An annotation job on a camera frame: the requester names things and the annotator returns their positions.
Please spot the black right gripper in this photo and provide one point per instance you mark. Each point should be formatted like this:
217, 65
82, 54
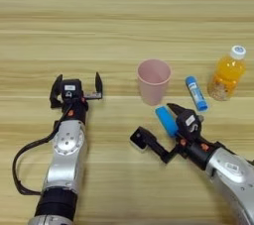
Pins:
198, 153

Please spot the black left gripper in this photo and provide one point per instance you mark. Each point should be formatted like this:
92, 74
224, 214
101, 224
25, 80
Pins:
77, 113

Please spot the blue rectangular eraser block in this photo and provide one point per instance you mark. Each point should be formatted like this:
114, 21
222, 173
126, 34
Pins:
165, 121

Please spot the pink plastic cup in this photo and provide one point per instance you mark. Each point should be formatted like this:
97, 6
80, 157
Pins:
154, 80

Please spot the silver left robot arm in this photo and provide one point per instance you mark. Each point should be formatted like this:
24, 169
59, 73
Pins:
66, 156

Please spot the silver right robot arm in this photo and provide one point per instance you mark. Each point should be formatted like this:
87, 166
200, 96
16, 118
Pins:
234, 176

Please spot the black labelled box left gripper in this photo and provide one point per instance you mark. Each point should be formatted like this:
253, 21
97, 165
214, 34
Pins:
71, 88

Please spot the black labelled box gripper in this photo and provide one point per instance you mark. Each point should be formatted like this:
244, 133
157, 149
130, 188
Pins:
71, 88
189, 125

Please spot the black labelled box right gripper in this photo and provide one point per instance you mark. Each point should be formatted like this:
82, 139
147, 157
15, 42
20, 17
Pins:
189, 125

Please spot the blue glue stick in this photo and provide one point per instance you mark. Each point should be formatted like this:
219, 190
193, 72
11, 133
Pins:
196, 93

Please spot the orange juice bottle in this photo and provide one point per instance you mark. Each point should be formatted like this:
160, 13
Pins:
226, 77

